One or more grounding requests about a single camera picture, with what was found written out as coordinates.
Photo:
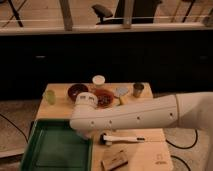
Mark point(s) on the green plastic tray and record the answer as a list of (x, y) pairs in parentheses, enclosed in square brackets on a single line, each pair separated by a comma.
[(54, 146)]

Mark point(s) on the black office chair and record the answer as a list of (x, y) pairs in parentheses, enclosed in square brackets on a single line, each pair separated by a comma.
[(143, 12)]

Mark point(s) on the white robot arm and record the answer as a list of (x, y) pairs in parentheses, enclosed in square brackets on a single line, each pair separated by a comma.
[(184, 110)]

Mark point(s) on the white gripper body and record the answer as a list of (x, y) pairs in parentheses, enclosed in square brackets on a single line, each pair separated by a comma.
[(85, 134)]

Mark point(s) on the dark red bowl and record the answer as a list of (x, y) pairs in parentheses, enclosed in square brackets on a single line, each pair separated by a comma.
[(75, 89)]

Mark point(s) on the green plastic cup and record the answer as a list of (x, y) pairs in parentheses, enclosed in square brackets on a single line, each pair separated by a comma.
[(49, 96)]

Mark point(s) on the wooden block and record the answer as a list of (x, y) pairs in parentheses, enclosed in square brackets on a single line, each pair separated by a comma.
[(114, 161)]

